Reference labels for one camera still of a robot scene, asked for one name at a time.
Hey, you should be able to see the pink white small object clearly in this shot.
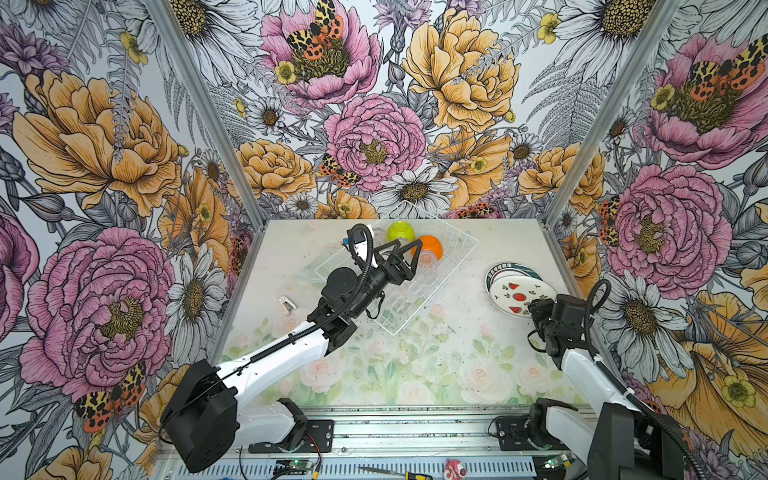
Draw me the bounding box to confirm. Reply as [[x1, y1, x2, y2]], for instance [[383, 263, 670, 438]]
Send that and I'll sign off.
[[443, 459, 467, 480]]

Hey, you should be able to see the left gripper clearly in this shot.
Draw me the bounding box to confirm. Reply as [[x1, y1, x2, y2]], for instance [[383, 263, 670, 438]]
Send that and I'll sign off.
[[348, 238, 425, 316]]

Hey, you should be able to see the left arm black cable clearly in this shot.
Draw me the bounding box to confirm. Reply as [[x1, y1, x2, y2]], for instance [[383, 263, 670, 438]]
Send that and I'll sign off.
[[173, 223, 376, 409]]

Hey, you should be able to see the yellow handled screwdriver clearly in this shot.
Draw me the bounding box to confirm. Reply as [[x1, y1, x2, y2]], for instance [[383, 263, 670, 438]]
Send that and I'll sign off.
[[359, 466, 433, 480]]

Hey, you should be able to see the clear glass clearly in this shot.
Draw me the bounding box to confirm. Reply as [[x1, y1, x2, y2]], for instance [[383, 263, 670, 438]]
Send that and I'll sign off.
[[417, 249, 439, 275]]

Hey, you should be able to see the white wire dish rack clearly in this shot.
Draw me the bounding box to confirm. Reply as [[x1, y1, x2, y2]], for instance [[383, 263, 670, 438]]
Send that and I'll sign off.
[[316, 218, 479, 335]]

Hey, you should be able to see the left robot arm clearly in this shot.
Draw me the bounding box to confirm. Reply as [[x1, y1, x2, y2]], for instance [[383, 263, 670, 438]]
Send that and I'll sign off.
[[159, 223, 423, 473]]

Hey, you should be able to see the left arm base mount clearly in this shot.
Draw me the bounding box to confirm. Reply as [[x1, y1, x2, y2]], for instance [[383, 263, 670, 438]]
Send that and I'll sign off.
[[247, 419, 335, 454]]

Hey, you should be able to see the lime green bowl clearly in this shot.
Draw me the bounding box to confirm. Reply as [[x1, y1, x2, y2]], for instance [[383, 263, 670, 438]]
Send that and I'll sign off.
[[387, 220, 416, 243]]

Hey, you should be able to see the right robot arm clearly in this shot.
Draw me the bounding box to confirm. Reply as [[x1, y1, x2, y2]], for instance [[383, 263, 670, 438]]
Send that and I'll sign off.
[[527, 295, 707, 479]]

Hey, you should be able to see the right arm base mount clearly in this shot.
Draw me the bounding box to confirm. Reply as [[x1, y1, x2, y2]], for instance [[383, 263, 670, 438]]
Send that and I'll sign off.
[[488, 415, 567, 452]]

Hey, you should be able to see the green red rimmed plate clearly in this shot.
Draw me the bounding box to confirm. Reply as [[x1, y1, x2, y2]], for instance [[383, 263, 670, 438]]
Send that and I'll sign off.
[[485, 262, 541, 292]]

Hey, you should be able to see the green circuit board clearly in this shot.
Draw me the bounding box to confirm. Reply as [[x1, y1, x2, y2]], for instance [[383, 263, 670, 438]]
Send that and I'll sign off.
[[272, 459, 318, 477]]

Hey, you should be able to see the blue rimmed watermelon plate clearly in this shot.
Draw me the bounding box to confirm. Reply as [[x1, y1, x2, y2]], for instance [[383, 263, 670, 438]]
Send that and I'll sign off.
[[489, 275, 557, 319]]

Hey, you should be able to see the orange bowl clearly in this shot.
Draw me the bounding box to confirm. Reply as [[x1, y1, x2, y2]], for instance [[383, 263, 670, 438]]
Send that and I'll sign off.
[[419, 235, 444, 261]]

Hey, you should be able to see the small pink metal clip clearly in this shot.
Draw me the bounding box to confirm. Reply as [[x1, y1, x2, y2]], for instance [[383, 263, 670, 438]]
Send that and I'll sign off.
[[278, 296, 297, 315]]

